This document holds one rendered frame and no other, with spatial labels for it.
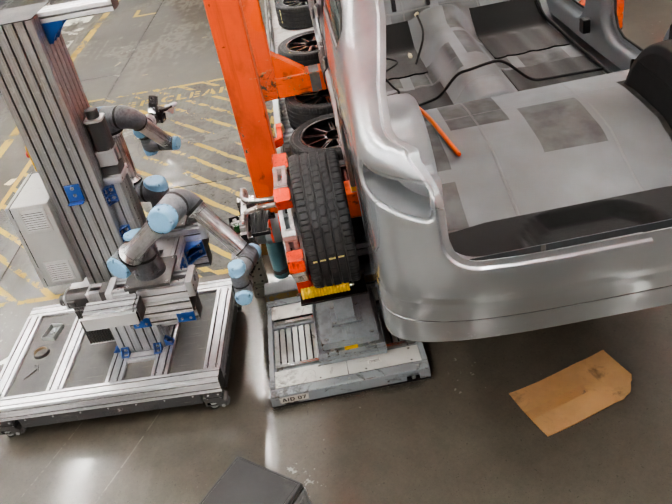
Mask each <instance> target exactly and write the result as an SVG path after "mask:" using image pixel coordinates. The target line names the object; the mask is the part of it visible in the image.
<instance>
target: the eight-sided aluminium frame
mask: <svg viewBox="0 0 672 504"><path fill-rule="evenodd" d="M272 173H273V182H274V187H273V189H277V188H282V187H287V186H288V187H289V188H290V191H291V194H292V200H293V205H294V207H293V212H296V209H295V204H294V199H293V193H292V187H291V180H290V176H289V175H288V172H287V169H286V166H285V165H283V166H278V167H273V169H272ZM281 176H282V177H281ZM281 180H282V182H283V185H281V186H279V185H278V181H281ZM287 212H288V218H289V223H290V229H286V227H285V222H284V216H283V211H282V210H279V211H278V215H279V220H280V225H281V234H282V239H283V243H284V244H285V248H286V252H288V251H291V249H290V245H289V242H291V243H292V248H293V249H292V251H293V250H298V249H302V250H303V253H304V258H305V263H306V272H301V273H296V274H292V277H293V278H294V279H295V280H296V283H299V282H304V281H309V274H308V268H307V260H306V256H305V252H304V247H303V243H302V238H301V235H300V236H298V237H299V242H300V248H299V244H298V237H297V233H296V228H295V225H294V220H293V215H292V209H291V208H289V209H287Z"/></svg>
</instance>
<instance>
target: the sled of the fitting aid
mask: <svg viewBox="0 0 672 504"><path fill-rule="evenodd" d="M367 288H368V291H369V296H370V300H371V304H372V309H373V313H374V317H375V321H376V326H377V330H378V335H379V340H376V341H371V342H365V343H360V344H355V345H350V346H345V347H340V348H335V349H330V350H325V351H323V350H322V346H321V338H320V331H319V323H318V315H317V308H316V304H312V312H313V321H314V329H315V337H316V345H317V353H318V358H319V362H320V366H322V365H327V364H332V363H338V362H343V361H348V360H353V359H358V358H363V357H368V356H373V355H378V354H383V353H388V352H387V346H386V341H385V337H384V332H383V328H382V324H381V320H380V316H379V312H378V308H377V304H376V299H375V295H374V291H373V287H372V285H367Z"/></svg>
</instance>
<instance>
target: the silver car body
mask: <svg viewBox="0 0 672 504"><path fill-rule="evenodd" d="M307 1H308V6H309V10H310V15H311V20H312V24H313V29H314V33H315V37H316V41H317V47H318V51H319V50H320V49H321V48H320V47H323V48H324V53H325V56H324V57H323V59H322V61H323V67H324V68H325V69H326V71H325V79H326V83H327V87H328V91H329V95H330V99H331V104H332V109H333V114H334V119H335V124H336V129H337V133H338V137H339V141H340V146H341V150H342V154H343V158H344V162H345V166H346V170H347V165H346V159H345V154H344V148H343V142H342V136H341V129H340V122H339V115H340V117H341V121H342V125H343V129H344V133H345V138H346V142H347V147H348V151H349V156H350V161H351V165H352V170H353V175H354V180H355V185H356V190H357V195H358V200H359V205H360V211H361V216H362V221H363V226H364V232H365V237H366V243H367V248H368V254H369V260H370V266H371V271H372V275H373V279H374V283H375V287H376V291H377V295H378V299H379V303H380V307H381V311H382V316H383V319H384V323H385V325H386V327H387V329H388V331H389V332H390V333H391V334H392V335H394V336H396V337H398V338H400V339H404V340H408V341H416V342H447V341H461V340H471V339H480V338H487V337H495V336H502V335H508V334H515V333H521V332H527V331H533V330H538V329H544V328H550V327H555V326H561V325H566V324H571V323H576V322H582V321H587V320H592V319H597V318H602V317H607V316H612V315H617V314H622V313H628V312H633V311H638V310H643V309H648V308H653V307H658V306H663V305H668V304H672V24H671V25H670V27H669V29H668V30H667V32H666V34H665V37H664V39H663V41H660V42H657V43H654V44H652V45H649V46H647V47H646V48H645V49H642V48H641V47H640V46H638V45H637V44H636V43H634V42H633V41H631V40H630V39H629V38H627V37H626V36H625V35H624V33H623V32H622V30H621V29H620V26H619V21H618V16H617V0H586V1H585V6H584V5H582V4H580V3H579V2H578V1H576V0H307ZM321 39H322V41H321ZM320 42H322V44H323V46H320Z"/></svg>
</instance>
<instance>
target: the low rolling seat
mask: <svg viewBox="0 0 672 504"><path fill-rule="evenodd" d="M199 504H311V503H310V500H309V497H308V493H307V490H306V488H305V487H303V484H302V483H301V482H299V481H296V480H294V479H292V478H289V477H287V476H284V475H282V474H280V473H277V472H275V471H273V470H270V469H268V468H266V467H263V466H261V465H258V464H256V463H254V462H251V461H249V460H247V459H244V458H242V457H240V456H237V457H236V458H235V459H234V461H233V462H232V463H231V464H230V466H229V467H228V468H227V469H226V471H225V472H224V473H223V474H222V475H221V477H220V478H219V479H218V480H217V482H216V483H215V484H214V485H213V487H212V488H211V489H210V490H209V492H208V493H207V494H206V495H205V497H204V498H203V499H202V500H201V502H200V503H199Z"/></svg>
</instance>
